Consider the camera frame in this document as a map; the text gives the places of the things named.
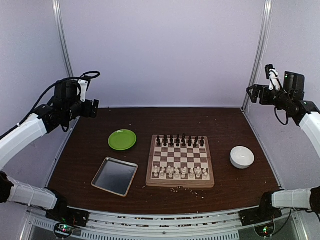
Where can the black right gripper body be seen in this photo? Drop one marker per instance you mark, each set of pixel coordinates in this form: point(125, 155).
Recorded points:
point(281, 101)

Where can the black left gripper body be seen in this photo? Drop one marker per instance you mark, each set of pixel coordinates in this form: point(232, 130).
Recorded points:
point(73, 110)

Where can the metal tray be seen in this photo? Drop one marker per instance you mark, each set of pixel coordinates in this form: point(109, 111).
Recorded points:
point(115, 176)

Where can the white chess king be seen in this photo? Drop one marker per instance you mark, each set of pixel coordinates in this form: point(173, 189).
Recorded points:
point(183, 173)

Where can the white chess queen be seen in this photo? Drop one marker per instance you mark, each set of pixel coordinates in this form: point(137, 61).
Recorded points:
point(176, 173)

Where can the white chess knight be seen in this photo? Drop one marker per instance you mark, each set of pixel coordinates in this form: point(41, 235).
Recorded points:
point(161, 174)

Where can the white chess bishop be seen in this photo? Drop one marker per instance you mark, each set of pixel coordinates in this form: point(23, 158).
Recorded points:
point(170, 175)

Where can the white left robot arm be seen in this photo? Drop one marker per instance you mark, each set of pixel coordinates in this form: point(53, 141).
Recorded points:
point(40, 121)

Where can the black chess pieces row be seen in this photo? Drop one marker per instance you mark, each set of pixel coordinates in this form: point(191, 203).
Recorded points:
point(180, 141)

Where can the wooden chess board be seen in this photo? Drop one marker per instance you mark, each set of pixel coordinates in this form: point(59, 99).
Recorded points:
point(179, 157)

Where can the green plate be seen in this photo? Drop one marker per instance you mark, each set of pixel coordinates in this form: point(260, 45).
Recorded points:
point(122, 140)

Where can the white bowl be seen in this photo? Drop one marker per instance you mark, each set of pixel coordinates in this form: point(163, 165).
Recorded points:
point(241, 157)

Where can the aluminium frame post right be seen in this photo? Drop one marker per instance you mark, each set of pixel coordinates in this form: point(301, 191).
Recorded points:
point(262, 42)

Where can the aluminium frame post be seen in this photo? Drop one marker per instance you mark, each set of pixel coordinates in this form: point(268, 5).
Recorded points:
point(67, 55)
point(262, 42)

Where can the aluminium frame post left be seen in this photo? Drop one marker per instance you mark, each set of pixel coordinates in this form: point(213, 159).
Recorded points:
point(67, 55)

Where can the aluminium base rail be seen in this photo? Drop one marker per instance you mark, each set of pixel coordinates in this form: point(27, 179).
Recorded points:
point(220, 225)

